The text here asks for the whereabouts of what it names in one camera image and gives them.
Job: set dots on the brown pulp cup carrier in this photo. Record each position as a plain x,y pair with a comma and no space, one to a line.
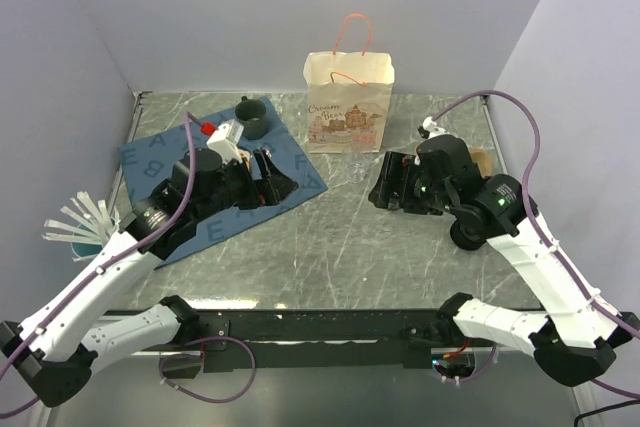
483,161

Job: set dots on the cream paper bag orange handles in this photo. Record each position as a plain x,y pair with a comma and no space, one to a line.
348,97

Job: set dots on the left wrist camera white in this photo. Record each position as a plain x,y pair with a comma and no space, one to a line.
223,139

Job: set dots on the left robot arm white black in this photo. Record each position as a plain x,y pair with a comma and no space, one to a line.
59,348

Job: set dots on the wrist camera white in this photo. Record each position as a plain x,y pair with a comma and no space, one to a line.
223,139
429,129

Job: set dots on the blue alphabet placemat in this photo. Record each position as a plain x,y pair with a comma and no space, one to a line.
147,161

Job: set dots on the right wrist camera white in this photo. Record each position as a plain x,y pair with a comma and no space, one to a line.
429,129

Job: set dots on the clear plastic cup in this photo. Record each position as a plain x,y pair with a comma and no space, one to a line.
358,160

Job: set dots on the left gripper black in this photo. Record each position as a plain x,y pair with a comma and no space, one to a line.
273,187

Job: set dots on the dark green mug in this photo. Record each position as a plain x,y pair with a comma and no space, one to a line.
252,114

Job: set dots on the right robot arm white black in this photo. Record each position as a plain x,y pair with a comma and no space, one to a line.
573,337

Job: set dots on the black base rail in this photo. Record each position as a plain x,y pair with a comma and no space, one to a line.
335,338

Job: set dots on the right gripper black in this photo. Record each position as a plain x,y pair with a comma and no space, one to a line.
399,167

